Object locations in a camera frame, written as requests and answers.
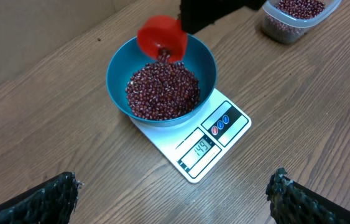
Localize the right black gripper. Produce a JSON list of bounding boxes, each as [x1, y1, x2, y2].
[[178, 0, 266, 34]]

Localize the red scoop with blue handle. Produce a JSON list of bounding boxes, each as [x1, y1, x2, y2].
[[137, 15, 188, 62]]

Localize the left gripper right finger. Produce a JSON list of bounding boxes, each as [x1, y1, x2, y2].
[[265, 167, 350, 224]]

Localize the clear plastic container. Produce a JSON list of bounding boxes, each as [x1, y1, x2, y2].
[[262, 0, 341, 44]]

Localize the blue metal bowl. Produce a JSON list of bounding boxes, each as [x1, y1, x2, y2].
[[106, 34, 218, 127]]

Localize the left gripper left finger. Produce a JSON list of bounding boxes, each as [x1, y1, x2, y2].
[[0, 172, 83, 224]]

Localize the red beans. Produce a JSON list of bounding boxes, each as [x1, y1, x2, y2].
[[125, 0, 326, 121]]

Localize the white digital kitchen scale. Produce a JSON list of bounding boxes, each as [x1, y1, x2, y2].
[[131, 90, 252, 184]]

